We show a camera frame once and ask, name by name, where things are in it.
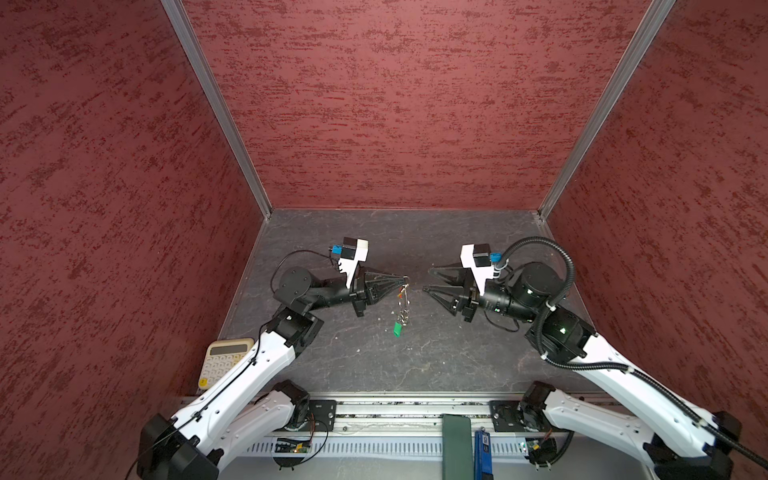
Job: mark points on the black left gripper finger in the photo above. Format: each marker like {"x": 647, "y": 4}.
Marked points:
{"x": 376, "y": 277}
{"x": 379, "y": 288}

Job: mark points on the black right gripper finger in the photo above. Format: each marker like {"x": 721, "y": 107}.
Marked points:
{"x": 456, "y": 300}
{"x": 453, "y": 275}

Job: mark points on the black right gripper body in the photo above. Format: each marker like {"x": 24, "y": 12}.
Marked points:
{"x": 498, "y": 298}

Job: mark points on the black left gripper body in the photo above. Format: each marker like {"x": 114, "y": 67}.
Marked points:
{"x": 339, "y": 295}

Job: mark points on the perforated metal keyring red handle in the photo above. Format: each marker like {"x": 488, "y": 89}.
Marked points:
{"x": 404, "y": 304}

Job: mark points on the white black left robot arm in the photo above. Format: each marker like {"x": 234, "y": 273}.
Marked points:
{"x": 202, "y": 438}

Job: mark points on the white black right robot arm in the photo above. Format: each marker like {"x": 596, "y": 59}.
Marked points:
{"x": 673, "y": 437}

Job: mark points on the beige calculator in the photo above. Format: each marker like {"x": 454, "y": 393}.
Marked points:
{"x": 221, "y": 356}

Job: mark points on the dark green block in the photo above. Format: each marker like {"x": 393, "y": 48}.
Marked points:
{"x": 457, "y": 463}

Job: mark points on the right circuit board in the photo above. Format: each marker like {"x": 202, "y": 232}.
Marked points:
{"x": 541, "y": 452}

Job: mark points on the circuit board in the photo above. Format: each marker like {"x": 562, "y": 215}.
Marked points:
{"x": 293, "y": 446}
{"x": 541, "y": 452}

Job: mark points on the blue device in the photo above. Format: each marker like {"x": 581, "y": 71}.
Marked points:
{"x": 483, "y": 469}

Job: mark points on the left circuit board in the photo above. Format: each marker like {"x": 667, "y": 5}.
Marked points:
{"x": 293, "y": 446}

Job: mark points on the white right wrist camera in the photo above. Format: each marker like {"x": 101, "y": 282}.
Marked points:
{"x": 482, "y": 263}

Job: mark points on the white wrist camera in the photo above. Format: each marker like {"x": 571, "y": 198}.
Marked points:
{"x": 350, "y": 254}
{"x": 482, "y": 263}

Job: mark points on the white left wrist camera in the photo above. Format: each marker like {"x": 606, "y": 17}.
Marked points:
{"x": 350, "y": 254}

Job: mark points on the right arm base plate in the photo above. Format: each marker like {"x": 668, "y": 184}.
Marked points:
{"x": 507, "y": 417}

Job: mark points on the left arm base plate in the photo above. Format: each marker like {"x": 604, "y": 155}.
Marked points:
{"x": 316, "y": 414}

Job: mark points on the aluminium front rail frame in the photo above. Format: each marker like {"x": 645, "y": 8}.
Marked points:
{"x": 411, "y": 428}

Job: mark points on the right aluminium corner post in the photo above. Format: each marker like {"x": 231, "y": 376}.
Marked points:
{"x": 641, "y": 40}

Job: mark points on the aluminium corner post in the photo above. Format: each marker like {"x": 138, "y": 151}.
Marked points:
{"x": 193, "y": 50}
{"x": 641, "y": 40}

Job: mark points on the left aluminium corner post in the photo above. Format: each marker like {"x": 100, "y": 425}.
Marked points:
{"x": 193, "y": 50}

